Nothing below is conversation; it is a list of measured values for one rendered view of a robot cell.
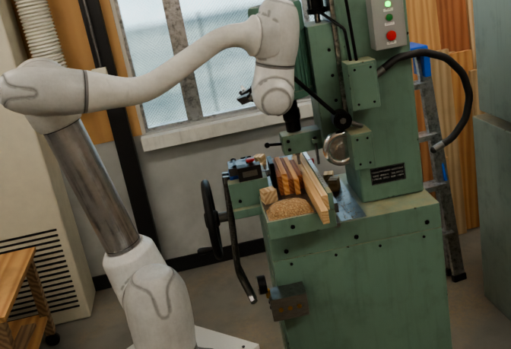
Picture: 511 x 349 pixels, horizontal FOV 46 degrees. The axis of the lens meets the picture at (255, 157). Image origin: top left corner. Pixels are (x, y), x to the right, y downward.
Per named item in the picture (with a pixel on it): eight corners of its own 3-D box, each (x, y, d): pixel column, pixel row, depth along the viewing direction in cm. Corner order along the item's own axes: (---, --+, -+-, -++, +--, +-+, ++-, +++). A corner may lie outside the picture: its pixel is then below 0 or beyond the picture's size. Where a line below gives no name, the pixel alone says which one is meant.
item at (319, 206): (293, 166, 225) (291, 157, 224) (298, 165, 225) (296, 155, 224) (323, 224, 174) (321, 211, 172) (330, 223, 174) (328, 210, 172)
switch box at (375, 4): (370, 49, 191) (364, -3, 186) (401, 42, 192) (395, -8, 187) (376, 51, 185) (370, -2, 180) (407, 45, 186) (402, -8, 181)
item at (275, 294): (270, 309, 202) (265, 288, 200) (306, 301, 203) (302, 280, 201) (273, 322, 194) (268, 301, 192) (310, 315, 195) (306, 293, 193)
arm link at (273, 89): (287, 109, 164) (292, 61, 160) (296, 123, 149) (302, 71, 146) (247, 106, 163) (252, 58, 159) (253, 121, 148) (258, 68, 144)
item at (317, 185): (291, 154, 239) (290, 142, 238) (296, 153, 239) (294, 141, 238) (323, 210, 182) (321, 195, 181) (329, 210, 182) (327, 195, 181)
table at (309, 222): (227, 181, 240) (225, 167, 238) (303, 166, 242) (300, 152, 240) (239, 247, 183) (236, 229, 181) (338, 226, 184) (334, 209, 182)
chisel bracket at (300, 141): (282, 154, 214) (278, 131, 211) (321, 147, 214) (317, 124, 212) (285, 160, 207) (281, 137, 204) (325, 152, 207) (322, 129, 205)
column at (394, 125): (346, 182, 228) (319, -12, 206) (403, 170, 229) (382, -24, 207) (362, 204, 207) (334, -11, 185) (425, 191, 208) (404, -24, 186)
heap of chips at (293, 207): (265, 210, 191) (263, 199, 190) (308, 201, 191) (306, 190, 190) (268, 221, 182) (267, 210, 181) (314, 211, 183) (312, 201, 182)
